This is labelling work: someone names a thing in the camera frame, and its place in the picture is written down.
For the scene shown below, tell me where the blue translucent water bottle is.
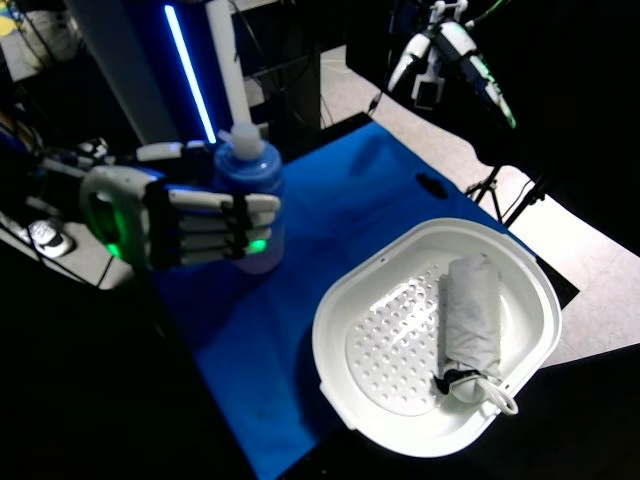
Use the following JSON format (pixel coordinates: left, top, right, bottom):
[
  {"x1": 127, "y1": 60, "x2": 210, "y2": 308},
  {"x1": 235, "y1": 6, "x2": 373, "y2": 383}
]
[{"x1": 213, "y1": 122, "x2": 286, "y2": 275}]

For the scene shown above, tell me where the grey umbrella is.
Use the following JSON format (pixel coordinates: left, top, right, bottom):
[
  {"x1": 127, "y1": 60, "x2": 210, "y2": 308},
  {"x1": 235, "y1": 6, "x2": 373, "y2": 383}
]
[{"x1": 432, "y1": 252, "x2": 520, "y2": 416}]

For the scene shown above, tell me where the blue table cloth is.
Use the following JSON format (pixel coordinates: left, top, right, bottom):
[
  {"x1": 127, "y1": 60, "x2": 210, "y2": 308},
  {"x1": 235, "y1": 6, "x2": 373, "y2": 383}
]
[{"x1": 149, "y1": 121, "x2": 539, "y2": 479}]

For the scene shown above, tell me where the small black oval pad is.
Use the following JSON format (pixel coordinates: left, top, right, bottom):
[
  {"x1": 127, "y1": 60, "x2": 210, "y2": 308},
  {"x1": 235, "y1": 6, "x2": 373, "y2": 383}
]
[{"x1": 415, "y1": 172, "x2": 450, "y2": 200}]

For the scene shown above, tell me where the white perforated plastic basin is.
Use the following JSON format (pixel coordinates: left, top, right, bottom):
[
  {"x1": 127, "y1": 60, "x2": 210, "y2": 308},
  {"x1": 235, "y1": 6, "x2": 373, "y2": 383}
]
[{"x1": 310, "y1": 217, "x2": 564, "y2": 459}]

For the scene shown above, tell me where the black tripod stand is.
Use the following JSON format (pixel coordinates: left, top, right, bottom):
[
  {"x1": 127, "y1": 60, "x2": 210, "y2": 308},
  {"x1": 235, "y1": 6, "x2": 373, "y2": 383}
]
[{"x1": 464, "y1": 167, "x2": 546, "y2": 226}]

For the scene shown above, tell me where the white round pillar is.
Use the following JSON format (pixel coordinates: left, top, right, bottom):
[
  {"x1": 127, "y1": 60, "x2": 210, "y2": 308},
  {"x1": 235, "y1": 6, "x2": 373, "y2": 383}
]
[{"x1": 206, "y1": 0, "x2": 257, "y2": 132}]

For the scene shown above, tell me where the blue-white LED light strip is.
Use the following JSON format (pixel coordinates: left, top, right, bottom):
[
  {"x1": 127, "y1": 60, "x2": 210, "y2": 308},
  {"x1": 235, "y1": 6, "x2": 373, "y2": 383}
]
[{"x1": 163, "y1": 3, "x2": 217, "y2": 146}]

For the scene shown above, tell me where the grey stand column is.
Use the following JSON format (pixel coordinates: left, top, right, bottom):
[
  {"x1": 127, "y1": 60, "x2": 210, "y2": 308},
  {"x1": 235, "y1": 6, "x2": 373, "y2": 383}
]
[{"x1": 64, "y1": 0, "x2": 197, "y2": 151}]

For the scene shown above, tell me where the white shoe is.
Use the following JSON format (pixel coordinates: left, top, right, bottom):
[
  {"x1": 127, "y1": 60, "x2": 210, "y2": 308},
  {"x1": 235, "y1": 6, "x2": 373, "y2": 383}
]
[{"x1": 27, "y1": 218, "x2": 76, "y2": 259}]

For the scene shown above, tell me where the grey hanging cable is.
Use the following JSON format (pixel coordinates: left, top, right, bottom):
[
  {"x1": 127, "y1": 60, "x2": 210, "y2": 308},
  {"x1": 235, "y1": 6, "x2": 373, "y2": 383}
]
[{"x1": 368, "y1": 82, "x2": 389, "y2": 114}]

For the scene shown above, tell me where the black metal frame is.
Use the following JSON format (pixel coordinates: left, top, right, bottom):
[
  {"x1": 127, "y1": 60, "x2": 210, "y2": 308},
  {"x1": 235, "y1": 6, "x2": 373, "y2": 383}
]
[{"x1": 230, "y1": 0, "x2": 351, "y2": 151}]

